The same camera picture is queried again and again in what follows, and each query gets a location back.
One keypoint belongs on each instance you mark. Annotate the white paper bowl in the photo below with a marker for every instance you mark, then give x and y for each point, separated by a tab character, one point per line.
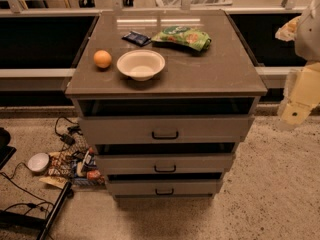
141	65

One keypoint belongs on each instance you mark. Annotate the grey top drawer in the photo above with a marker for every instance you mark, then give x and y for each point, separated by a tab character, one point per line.
165	129

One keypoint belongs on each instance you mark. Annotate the orange fruit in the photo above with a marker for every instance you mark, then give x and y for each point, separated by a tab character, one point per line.
102	59

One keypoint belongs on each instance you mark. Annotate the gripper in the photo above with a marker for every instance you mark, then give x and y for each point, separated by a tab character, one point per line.
309	34

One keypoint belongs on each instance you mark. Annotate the pile of snack packages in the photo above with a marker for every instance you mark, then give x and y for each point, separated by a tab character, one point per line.
77	167

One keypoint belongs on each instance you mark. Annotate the green chip bag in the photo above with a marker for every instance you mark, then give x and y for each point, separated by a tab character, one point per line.
185	36

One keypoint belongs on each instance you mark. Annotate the grey bottom drawer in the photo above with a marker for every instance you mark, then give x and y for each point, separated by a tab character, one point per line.
164	187

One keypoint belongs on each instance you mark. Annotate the grey drawer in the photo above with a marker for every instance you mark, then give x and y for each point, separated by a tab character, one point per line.
165	129
163	164
164	187

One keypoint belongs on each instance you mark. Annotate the black stand frame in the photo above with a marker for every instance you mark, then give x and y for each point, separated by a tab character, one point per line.
41	225

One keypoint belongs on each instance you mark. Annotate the black power adapter with cable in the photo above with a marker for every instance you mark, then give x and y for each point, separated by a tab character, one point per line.
68	137

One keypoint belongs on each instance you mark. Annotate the grey drawer cabinet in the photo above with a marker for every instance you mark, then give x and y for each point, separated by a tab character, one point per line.
221	81

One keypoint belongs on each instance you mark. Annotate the dark blue snack packet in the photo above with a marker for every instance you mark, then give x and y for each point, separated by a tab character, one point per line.
137	38

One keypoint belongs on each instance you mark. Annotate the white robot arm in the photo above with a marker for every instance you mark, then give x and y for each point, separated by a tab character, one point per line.
304	31

